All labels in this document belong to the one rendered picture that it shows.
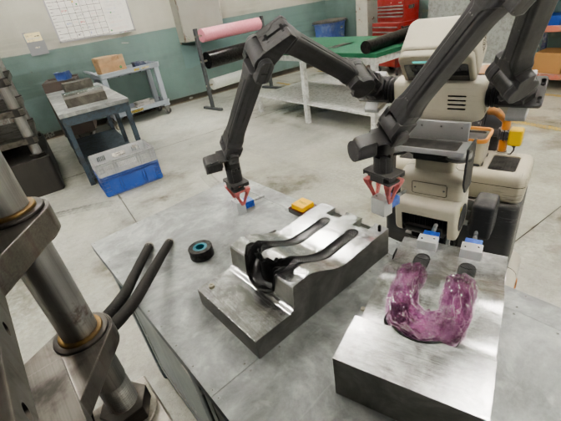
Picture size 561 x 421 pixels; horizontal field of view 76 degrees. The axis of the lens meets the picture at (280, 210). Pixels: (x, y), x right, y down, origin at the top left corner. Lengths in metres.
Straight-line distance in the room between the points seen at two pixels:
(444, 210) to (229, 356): 0.87
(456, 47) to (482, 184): 0.88
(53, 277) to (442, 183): 1.16
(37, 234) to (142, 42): 6.82
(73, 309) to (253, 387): 0.39
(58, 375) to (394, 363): 0.56
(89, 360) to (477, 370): 0.65
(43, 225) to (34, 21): 6.57
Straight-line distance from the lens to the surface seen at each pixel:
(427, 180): 1.37
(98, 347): 0.72
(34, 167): 4.63
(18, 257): 0.56
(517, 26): 0.98
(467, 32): 0.83
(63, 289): 0.68
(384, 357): 0.74
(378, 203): 1.09
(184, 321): 1.04
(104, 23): 7.21
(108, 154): 4.33
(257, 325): 0.88
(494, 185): 1.62
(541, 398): 0.89
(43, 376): 0.73
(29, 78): 7.13
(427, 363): 0.74
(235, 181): 1.34
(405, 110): 0.92
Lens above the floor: 1.50
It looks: 30 degrees down
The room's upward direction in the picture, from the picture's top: 9 degrees counter-clockwise
